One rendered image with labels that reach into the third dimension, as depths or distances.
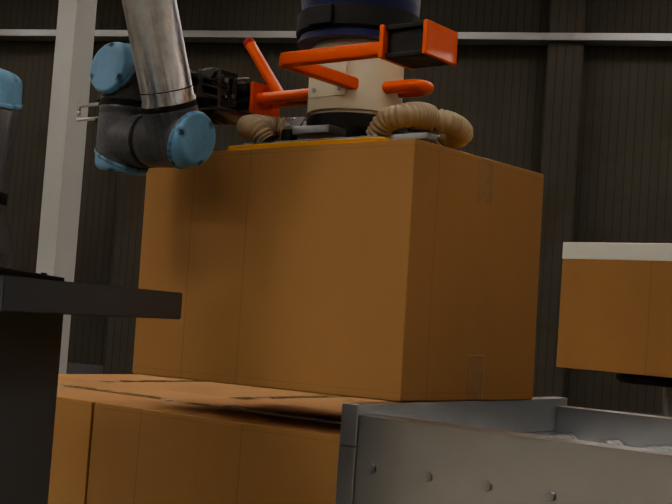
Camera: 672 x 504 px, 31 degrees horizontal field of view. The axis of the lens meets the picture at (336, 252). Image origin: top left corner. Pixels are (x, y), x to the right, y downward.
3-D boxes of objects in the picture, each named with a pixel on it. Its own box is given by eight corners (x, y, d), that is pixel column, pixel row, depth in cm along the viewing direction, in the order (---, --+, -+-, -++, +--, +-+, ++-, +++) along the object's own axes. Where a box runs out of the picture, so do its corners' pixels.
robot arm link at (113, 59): (82, 97, 204) (88, 38, 204) (135, 109, 214) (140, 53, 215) (122, 96, 199) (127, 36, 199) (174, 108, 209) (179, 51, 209)
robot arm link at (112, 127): (124, 171, 198) (131, 96, 198) (80, 170, 205) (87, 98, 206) (167, 178, 205) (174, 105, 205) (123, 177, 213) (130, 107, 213)
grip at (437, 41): (456, 65, 179) (458, 32, 179) (426, 53, 172) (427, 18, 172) (409, 70, 184) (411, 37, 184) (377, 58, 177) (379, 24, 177)
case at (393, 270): (533, 400, 211) (544, 174, 214) (400, 402, 180) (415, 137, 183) (277, 375, 249) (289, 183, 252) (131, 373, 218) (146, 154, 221)
